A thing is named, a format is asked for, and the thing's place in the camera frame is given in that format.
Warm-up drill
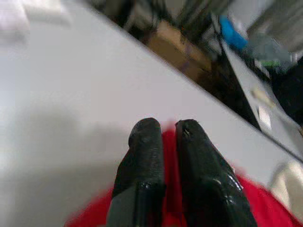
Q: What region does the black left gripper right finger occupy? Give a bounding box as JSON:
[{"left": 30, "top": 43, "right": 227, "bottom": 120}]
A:
[{"left": 174, "top": 119, "right": 258, "bottom": 227}]

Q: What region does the white cloth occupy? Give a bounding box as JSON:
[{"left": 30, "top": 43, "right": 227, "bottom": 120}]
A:
[{"left": 0, "top": 0, "right": 71, "bottom": 47}]

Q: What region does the cream cloth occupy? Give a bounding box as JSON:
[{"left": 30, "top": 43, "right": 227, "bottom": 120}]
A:
[{"left": 269, "top": 162, "right": 303, "bottom": 210}]

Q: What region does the brown cardboard box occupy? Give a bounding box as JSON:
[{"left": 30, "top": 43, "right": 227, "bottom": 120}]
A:
[{"left": 145, "top": 20, "right": 213, "bottom": 82}]

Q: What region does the red knit garment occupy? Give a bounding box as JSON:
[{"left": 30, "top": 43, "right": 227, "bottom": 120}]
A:
[{"left": 64, "top": 130, "right": 303, "bottom": 227}]

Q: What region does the white side desk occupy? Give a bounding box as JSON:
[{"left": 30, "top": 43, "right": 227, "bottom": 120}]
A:
[{"left": 221, "top": 39, "right": 303, "bottom": 164}]

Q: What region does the bright blue object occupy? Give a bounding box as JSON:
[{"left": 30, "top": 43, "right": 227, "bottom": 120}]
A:
[{"left": 219, "top": 14, "right": 249, "bottom": 50}]

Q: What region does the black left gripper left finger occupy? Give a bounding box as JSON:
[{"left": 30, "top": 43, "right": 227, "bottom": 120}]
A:
[{"left": 107, "top": 117, "right": 167, "bottom": 227}]

